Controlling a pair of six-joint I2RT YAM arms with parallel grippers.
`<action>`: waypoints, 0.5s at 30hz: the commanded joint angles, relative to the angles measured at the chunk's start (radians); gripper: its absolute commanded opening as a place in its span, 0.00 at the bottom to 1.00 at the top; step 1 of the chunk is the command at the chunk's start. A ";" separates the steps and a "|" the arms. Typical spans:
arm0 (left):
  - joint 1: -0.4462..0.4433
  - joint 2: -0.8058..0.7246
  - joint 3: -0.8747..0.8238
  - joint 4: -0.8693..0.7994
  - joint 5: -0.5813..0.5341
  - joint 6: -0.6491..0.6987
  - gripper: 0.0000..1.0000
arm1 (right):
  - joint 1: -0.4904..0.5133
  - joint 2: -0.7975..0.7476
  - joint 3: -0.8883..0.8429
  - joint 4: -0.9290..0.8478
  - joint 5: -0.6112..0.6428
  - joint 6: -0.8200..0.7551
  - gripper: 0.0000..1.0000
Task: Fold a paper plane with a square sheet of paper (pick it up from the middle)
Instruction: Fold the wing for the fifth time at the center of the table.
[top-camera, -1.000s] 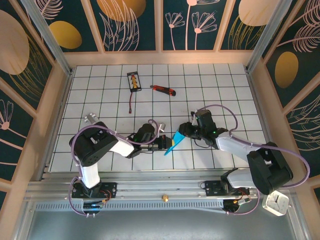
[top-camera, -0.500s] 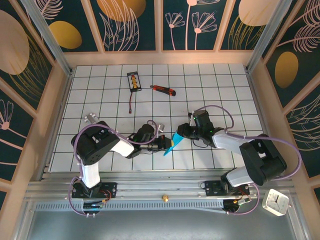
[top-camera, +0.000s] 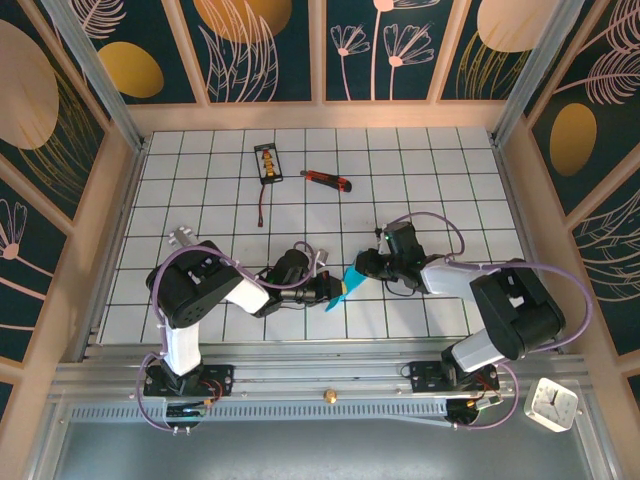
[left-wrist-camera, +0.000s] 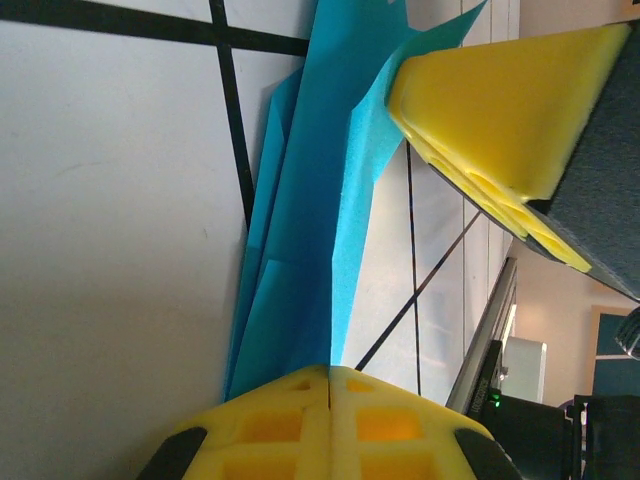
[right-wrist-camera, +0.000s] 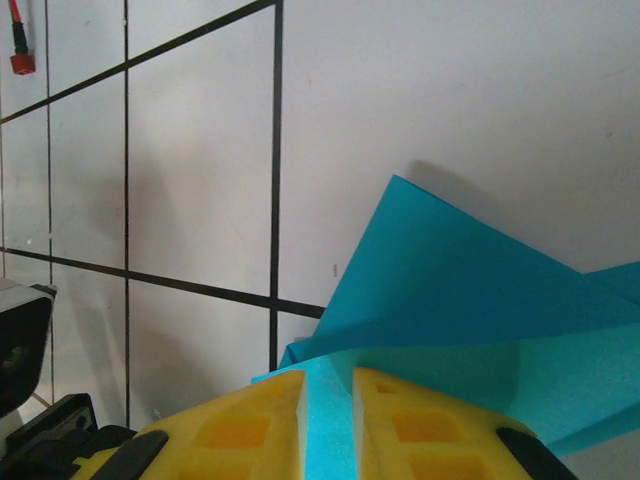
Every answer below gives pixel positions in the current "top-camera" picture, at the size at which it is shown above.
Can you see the white square clock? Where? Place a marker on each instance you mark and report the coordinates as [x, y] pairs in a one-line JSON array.
[[550, 404]]

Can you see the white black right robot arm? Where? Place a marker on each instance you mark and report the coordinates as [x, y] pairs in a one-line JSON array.
[[520, 310]]

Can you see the small electronics board green light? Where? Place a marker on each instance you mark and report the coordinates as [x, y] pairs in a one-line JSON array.
[[480, 404], [185, 411]]

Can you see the long aluminium base rail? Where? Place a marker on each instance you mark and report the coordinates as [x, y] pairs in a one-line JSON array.
[[320, 372]]

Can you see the blue paper sheet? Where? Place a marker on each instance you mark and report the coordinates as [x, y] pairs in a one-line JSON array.
[[352, 280]]

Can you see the aluminium side rail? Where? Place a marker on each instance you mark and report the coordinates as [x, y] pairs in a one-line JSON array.
[[110, 260], [522, 225]]

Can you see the grey metal sheet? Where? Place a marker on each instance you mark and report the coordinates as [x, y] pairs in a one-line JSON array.
[[320, 450]]

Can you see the brass knob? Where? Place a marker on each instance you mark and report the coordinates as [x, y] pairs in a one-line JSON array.
[[329, 396]]

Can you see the red black utility knife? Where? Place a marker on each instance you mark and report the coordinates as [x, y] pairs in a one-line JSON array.
[[325, 180]]

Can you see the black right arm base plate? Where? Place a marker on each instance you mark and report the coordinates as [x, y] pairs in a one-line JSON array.
[[422, 375]]

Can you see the silver metal bracket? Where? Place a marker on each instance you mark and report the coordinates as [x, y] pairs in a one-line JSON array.
[[182, 235]]

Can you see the aluminium corner post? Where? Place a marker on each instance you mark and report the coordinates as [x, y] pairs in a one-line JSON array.
[[95, 75], [531, 75]]

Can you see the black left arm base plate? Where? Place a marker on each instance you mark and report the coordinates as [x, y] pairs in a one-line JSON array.
[[220, 380]]

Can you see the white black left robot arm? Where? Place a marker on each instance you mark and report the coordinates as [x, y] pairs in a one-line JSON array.
[[195, 295]]

